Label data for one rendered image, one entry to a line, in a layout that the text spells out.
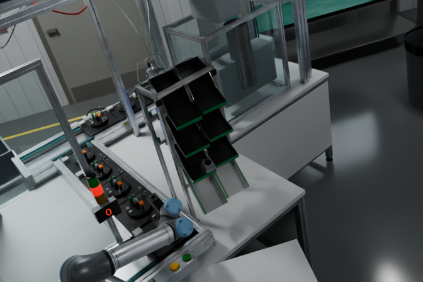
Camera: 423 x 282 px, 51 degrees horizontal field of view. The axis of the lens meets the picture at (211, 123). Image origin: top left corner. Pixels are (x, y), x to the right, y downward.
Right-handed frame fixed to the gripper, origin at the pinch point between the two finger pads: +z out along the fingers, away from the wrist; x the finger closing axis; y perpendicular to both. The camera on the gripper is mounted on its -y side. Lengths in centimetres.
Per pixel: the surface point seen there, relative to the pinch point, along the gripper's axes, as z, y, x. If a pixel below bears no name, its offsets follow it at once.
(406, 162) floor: 76, 77, 216
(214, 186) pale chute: -2.1, 3.8, 32.9
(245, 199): 12, 19, 48
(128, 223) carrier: 21.2, -7.5, -10.0
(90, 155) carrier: 72, -64, 4
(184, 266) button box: -8.9, 26.1, -5.3
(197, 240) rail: -3.4, 20.4, 8.5
